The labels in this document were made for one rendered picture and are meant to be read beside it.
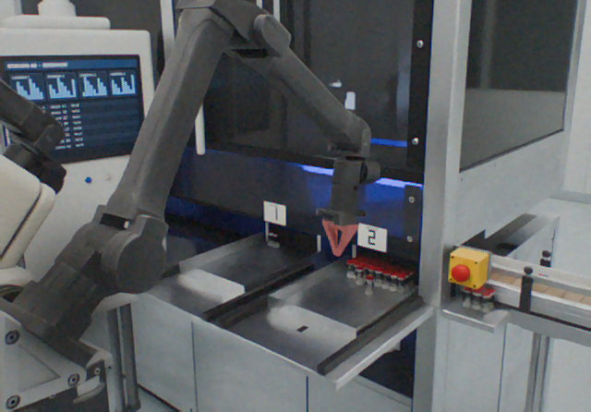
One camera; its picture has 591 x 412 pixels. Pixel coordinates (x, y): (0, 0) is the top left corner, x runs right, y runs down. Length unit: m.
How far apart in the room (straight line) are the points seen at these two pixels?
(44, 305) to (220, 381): 1.47
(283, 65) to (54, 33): 0.95
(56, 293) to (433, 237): 0.90
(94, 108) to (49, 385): 1.16
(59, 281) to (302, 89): 0.50
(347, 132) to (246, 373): 1.12
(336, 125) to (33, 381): 0.66
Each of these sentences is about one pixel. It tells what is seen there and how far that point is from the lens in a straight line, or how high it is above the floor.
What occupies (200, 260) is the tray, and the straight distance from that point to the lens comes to 1.63.
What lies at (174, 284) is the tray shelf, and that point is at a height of 0.88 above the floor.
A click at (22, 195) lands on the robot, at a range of 0.80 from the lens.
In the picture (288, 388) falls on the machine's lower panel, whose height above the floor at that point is 0.45.
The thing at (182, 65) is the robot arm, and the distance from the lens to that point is 0.76.
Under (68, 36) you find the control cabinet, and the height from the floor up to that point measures 1.53.
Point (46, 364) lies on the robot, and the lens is 0.71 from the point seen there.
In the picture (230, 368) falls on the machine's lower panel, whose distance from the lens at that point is 2.03.
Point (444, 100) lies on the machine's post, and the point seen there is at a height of 1.38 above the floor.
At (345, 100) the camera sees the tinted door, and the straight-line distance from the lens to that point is 1.41.
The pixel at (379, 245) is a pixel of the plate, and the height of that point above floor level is 1.00.
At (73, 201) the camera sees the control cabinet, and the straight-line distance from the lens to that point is 1.78.
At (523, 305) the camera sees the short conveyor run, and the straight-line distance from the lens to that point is 1.42.
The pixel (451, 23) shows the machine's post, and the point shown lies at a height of 1.54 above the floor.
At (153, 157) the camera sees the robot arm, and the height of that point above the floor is 1.36.
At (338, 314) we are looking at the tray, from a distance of 1.33.
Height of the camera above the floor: 1.49
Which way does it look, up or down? 15 degrees down
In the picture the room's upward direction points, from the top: 1 degrees counter-clockwise
